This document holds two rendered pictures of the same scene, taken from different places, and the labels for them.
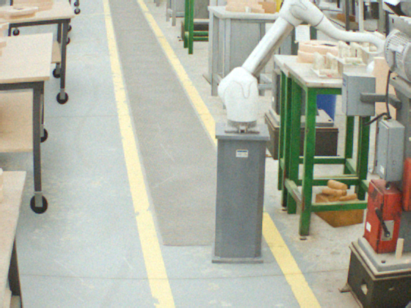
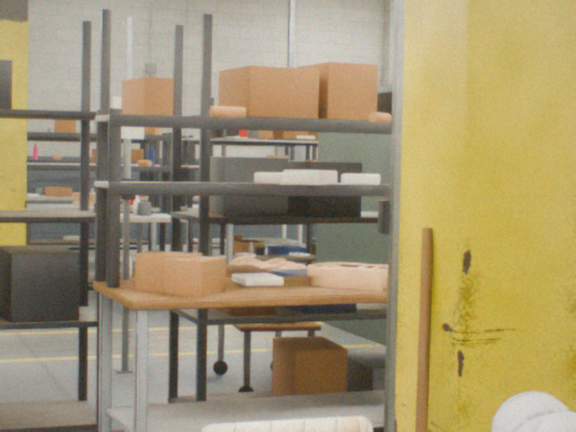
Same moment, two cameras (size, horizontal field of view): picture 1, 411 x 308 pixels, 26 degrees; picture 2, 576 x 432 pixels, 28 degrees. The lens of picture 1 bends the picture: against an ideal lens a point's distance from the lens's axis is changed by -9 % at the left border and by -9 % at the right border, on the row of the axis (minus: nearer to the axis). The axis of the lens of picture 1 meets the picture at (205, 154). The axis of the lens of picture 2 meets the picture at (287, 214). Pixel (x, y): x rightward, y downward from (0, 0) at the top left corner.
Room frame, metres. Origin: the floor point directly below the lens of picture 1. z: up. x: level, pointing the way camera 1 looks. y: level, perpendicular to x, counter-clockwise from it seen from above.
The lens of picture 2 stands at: (5.75, 0.16, 1.50)
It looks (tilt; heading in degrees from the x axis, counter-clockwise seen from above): 3 degrees down; 257
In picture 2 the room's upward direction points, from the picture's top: 1 degrees clockwise
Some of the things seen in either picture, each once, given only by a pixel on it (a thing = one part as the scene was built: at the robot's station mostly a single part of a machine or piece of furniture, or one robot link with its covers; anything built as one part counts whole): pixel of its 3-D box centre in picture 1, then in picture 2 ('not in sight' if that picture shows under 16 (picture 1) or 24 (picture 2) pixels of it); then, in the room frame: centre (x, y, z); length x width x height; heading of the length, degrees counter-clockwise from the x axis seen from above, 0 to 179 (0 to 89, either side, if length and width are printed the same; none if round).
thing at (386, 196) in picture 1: (383, 210); not in sight; (4.23, -0.87, 0.49); 0.25 x 0.12 x 0.37; 7
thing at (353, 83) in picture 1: (367, 103); not in sight; (4.37, -0.77, 0.99); 0.24 x 0.21 x 0.26; 7
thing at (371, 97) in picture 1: (377, 97); not in sight; (4.38, -0.83, 1.02); 0.19 x 0.04 x 0.04; 97
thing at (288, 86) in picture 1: (288, 140); not in sight; (5.74, -0.50, 0.45); 0.05 x 0.05 x 0.90; 7
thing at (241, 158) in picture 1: (239, 193); not in sight; (4.95, -0.18, 0.35); 0.28 x 0.28 x 0.70; 0
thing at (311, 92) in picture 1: (308, 164); not in sight; (5.20, -0.57, 0.45); 0.05 x 0.05 x 0.90; 7
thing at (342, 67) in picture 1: (350, 68); not in sight; (5.45, -0.84, 0.98); 0.27 x 0.16 x 0.09; 7
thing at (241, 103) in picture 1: (241, 97); not in sight; (4.96, -0.18, 0.87); 0.18 x 0.16 x 0.22; 12
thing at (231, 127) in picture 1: (241, 125); not in sight; (4.93, -0.18, 0.73); 0.22 x 0.18 x 0.06; 0
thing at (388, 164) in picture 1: (391, 122); not in sight; (4.23, -0.88, 0.93); 0.15 x 0.10 x 0.55; 7
